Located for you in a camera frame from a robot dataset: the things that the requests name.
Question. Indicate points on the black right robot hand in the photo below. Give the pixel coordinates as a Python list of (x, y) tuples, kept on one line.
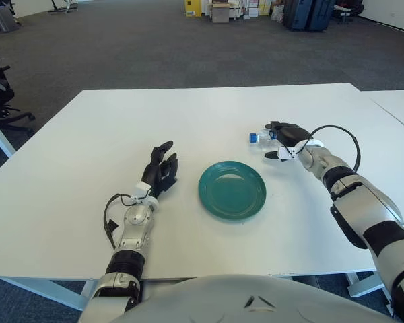
[(291, 134)]

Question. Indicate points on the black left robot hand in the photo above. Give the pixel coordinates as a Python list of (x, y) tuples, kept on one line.
[(158, 175)]

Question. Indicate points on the clear bottle with blue cap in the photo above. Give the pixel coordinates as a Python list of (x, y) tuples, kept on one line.
[(261, 143)]

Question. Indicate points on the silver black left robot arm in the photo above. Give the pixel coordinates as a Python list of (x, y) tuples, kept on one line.
[(134, 222)]

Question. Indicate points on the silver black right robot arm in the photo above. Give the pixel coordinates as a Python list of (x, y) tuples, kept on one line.
[(357, 202)]

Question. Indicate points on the teal round plate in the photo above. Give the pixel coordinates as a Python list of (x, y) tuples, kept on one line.
[(232, 191)]

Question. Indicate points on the blue suitcase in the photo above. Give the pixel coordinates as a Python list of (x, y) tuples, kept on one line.
[(320, 17)]

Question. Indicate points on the white shelf with boxes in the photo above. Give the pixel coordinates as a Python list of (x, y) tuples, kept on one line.
[(249, 8)]

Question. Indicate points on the small desk with chair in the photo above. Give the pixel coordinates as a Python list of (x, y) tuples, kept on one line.
[(346, 11)]

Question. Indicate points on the grey robot torso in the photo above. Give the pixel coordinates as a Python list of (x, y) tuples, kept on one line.
[(249, 299)]

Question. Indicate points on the yellow box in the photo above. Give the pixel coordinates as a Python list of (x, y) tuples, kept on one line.
[(192, 8)]

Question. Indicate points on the white table leg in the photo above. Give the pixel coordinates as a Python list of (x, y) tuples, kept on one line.
[(0, 134)]

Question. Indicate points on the white chair base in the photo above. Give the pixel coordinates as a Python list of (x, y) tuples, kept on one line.
[(62, 6)]

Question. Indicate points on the grey bin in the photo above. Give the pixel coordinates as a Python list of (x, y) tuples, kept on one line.
[(3, 20)]

